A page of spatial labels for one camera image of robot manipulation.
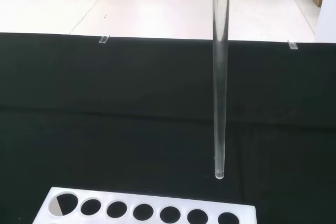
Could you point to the white test tube rack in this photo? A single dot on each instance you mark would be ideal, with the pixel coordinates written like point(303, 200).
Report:
point(131, 197)

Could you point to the clear cloth clip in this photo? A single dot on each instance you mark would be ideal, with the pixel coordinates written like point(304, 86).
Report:
point(103, 39)
point(292, 45)

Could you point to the white board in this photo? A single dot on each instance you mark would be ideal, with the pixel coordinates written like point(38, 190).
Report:
point(326, 19)

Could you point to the black bench cloth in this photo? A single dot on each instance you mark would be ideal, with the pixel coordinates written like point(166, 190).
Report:
point(105, 103)

